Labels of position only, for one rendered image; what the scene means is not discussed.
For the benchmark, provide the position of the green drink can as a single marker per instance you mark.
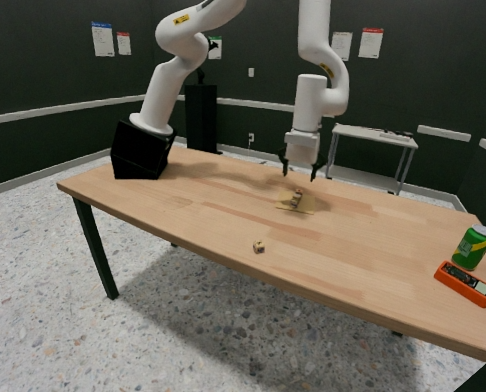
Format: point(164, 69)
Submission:
point(471, 248)

